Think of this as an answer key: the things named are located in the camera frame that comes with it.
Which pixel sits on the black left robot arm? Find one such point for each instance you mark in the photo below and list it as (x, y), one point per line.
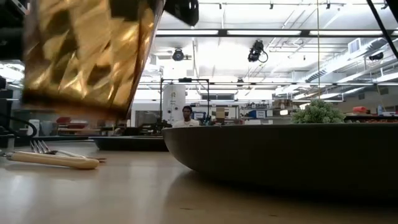
(11, 31)

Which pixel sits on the white container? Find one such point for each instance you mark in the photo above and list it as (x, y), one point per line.
(34, 127)

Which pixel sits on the orange box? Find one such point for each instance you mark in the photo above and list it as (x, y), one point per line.
(359, 109)

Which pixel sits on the person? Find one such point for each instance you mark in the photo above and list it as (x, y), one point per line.
(186, 120)

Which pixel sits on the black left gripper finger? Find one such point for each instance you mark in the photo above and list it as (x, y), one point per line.
(183, 11)

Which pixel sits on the black ceiling camera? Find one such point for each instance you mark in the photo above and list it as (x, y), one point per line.
(256, 51)

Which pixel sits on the black diagonal strut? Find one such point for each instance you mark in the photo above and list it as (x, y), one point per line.
(381, 25)

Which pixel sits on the black ceiling light beam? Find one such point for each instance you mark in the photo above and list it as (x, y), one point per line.
(222, 32)

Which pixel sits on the thin black metal rack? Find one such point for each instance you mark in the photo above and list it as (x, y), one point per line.
(186, 80)

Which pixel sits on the green bushy plant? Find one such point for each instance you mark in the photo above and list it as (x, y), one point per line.
(317, 113)

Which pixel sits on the thin vertical pole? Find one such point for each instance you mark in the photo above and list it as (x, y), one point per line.
(318, 46)

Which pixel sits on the dark round plate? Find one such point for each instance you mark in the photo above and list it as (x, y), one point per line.
(280, 155)

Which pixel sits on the dark tray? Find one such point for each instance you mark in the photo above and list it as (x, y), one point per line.
(130, 143)

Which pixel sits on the crinkled gold foil bag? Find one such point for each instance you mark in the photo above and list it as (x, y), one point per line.
(84, 56)

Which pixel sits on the white cylindrical tank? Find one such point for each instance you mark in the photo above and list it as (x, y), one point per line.
(173, 102)

